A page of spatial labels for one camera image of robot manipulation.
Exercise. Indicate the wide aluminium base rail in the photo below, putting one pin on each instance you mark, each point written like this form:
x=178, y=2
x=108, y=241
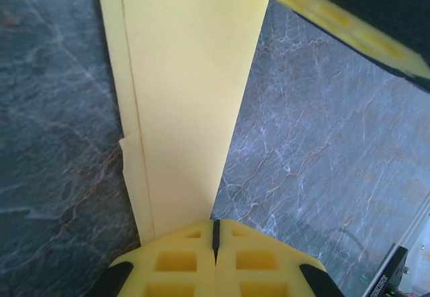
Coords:
x=420, y=260

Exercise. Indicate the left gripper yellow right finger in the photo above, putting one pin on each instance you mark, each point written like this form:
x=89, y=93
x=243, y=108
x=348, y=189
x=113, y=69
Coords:
x=258, y=263

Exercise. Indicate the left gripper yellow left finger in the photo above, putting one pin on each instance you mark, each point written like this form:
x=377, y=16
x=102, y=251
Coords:
x=174, y=263

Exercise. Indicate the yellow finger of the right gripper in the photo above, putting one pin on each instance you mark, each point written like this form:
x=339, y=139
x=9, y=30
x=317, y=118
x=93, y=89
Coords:
x=369, y=4
x=386, y=62

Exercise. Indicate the yellow square paper sheet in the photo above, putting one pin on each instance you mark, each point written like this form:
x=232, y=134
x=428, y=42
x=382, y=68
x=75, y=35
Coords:
x=188, y=92

